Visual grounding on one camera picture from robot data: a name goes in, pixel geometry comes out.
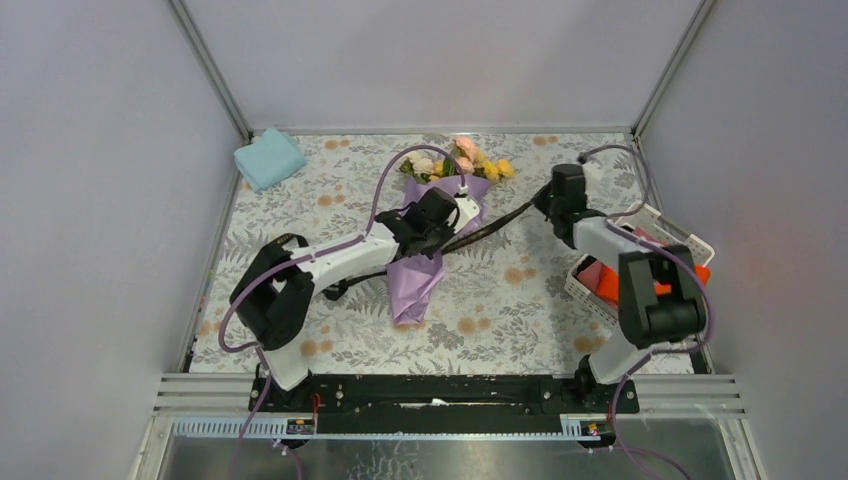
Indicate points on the pink cloth in basket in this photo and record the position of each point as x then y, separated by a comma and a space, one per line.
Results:
590, 272

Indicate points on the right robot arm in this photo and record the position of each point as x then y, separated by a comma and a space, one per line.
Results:
661, 300

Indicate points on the orange cloth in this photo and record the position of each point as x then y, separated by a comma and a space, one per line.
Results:
606, 286

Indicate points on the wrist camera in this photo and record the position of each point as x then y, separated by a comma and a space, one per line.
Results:
592, 172
466, 214

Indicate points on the light blue folded towel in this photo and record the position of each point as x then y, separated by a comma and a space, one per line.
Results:
271, 158

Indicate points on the yellow fake flower stem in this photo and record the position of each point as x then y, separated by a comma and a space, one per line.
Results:
491, 171

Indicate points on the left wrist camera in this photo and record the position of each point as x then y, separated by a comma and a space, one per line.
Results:
466, 214

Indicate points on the white plastic basket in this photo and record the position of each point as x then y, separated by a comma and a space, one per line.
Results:
650, 223

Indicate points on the pink fake flower stem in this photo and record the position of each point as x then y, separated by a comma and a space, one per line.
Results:
465, 152

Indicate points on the white fake flower stem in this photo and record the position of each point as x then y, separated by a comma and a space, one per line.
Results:
421, 168

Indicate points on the pink purple wrapping paper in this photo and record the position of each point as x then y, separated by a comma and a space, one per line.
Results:
411, 280

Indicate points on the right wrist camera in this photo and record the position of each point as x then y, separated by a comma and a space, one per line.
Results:
592, 172

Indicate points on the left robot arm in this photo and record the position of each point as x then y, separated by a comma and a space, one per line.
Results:
274, 295

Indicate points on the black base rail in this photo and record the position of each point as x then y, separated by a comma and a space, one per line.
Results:
432, 404

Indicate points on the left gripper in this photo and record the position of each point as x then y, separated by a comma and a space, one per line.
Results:
447, 228

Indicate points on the floral tablecloth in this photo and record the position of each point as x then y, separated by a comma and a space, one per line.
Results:
501, 307

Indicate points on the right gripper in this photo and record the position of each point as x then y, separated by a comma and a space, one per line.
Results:
540, 204

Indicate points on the black ribbon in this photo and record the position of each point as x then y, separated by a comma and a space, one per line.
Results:
335, 291

